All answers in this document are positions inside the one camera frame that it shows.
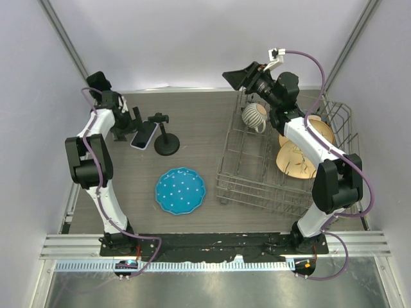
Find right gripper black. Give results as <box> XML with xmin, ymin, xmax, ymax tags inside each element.
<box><xmin>223</xmin><ymin>62</ymin><xmax>281</xmax><ymax>108</ymax></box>

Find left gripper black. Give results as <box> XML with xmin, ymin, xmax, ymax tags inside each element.
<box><xmin>111</xmin><ymin>107</ymin><xmax>145</xmax><ymax>142</ymax></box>

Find lavender smartphone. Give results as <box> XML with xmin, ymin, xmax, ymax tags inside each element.
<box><xmin>130</xmin><ymin>121</ymin><xmax>159</xmax><ymax>151</ymax></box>

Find black phone stand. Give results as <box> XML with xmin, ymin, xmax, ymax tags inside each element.
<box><xmin>148</xmin><ymin>112</ymin><xmax>180</xmax><ymax>156</ymax></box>

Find black smartphone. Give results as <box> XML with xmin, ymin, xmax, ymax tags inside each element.
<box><xmin>86</xmin><ymin>71</ymin><xmax>112</xmax><ymax>92</ymax></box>

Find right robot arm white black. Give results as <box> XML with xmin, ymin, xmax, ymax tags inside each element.
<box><xmin>222</xmin><ymin>62</ymin><xmax>363</xmax><ymax>253</ymax></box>

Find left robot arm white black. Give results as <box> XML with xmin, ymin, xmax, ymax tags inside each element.
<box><xmin>65</xmin><ymin>87</ymin><xmax>137</xmax><ymax>256</ymax></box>

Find striped ceramic mug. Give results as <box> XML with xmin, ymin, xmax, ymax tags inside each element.
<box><xmin>241</xmin><ymin>103</ymin><xmax>268</xmax><ymax>133</ymax></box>

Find blue dotted plate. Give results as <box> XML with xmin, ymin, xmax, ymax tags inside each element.
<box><xmin>155</xmin><ymin>167</ymin><xmax>207</xmax><ymax>216</ymax></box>

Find beige plate with leaves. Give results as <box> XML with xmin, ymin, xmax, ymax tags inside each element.
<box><xmin>276</xmin><ymin>143</ymin><xmax>317</xmax><ymax>180</ymax></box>

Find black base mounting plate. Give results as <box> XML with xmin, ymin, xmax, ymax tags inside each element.
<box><xmin>99</xmin><ymin>232</ymin><xmax>329</xmax><ymax>263</ymax></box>

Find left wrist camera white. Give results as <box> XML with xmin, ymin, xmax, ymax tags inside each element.
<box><xmin>118</xmin><ymin>95</ymin><xmax>128</xmax><ymax>114</ymax></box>

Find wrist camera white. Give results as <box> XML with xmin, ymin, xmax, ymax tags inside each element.
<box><xmin>118</xmin><ymin>95</ymin><xmax>128</xmax><ymax>114</ymax></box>
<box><xmin>264</xmin><ymin>48</ymin><xmax>286</xmax><ymax>71</ymax></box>

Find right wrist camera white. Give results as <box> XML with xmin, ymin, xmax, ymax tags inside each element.
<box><xmin>264</xmin><ymin>48</ymin><xmax>286</xmax><ymax>71</ymax></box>

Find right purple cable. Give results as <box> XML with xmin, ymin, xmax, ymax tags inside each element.
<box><xmin>285</xmin><ymin>49</ymin><xmax>376</xmax><ymax>282</ymax></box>

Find metal wire dish rack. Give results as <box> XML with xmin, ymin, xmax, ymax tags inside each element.
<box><xmin>214</xmin><ymin>91</ymin><xmax>360</xmax><ymax>216</ymax></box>

